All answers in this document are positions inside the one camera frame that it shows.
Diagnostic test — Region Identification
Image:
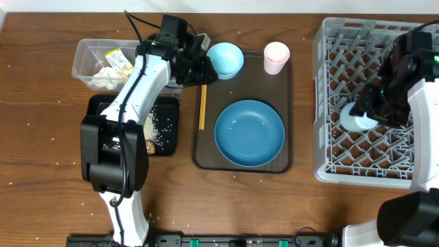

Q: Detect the wooden chopstick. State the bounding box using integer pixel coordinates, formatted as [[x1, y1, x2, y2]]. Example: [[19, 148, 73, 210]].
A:
[[198, 84, 206, 130], [201, 84, 208, 130]]

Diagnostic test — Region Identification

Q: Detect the small light blue bowl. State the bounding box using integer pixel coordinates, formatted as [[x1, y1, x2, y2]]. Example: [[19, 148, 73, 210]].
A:
[[206, 43, 244, 80]]

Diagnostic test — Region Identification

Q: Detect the light blue plastic cup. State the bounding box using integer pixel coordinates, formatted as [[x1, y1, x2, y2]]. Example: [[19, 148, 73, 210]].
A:
[[340, 102, 379, 132]]

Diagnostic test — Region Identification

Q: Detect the white rice pile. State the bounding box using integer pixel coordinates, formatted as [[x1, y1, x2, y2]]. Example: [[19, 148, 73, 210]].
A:
[[143, 106, 172, 146]]

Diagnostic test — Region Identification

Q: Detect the pink plastic cup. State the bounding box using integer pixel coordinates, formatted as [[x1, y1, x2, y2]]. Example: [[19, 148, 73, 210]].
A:
[[263, 42, 290, 75]]

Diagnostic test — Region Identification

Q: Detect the white napkin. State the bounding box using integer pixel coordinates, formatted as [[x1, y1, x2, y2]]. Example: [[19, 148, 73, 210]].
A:
[[88, 67, 121, 90]]

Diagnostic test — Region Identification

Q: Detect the large blue plate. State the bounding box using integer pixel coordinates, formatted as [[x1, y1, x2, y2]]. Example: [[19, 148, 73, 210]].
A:
[[214, 99, 285, 167]]

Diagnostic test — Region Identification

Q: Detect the brown food scrap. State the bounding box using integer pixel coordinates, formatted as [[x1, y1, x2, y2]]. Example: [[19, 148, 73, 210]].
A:
[[146, 140, 156, 155]]

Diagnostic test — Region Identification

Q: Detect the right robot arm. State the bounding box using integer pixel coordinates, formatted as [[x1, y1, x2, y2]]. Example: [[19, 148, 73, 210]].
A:
[[339, 27, 438, 246]]

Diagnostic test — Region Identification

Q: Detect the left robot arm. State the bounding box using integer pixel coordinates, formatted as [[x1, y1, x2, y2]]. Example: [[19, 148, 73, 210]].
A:
[[80, 14, 219, 246]]

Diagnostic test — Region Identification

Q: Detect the black waste tray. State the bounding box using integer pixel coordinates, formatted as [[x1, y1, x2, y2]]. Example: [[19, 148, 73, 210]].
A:
[[80, 94, 180, 157]]

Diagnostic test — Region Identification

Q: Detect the grey dishwasher rack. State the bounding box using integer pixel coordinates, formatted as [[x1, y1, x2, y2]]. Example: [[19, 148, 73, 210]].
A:
[[313, 17, 438, 189]]

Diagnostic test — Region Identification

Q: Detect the brown serving tray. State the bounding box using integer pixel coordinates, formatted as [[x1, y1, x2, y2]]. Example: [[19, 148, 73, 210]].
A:
[[191, 50, 294, 174]]

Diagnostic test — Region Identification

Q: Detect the clear plastic bin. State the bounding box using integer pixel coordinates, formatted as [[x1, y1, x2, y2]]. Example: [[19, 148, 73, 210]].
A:
[[71, 38, 185, 94]]

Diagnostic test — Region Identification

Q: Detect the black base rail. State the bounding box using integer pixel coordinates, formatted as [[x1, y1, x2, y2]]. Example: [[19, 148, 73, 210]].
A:
[[65, 233, 344, 247]]

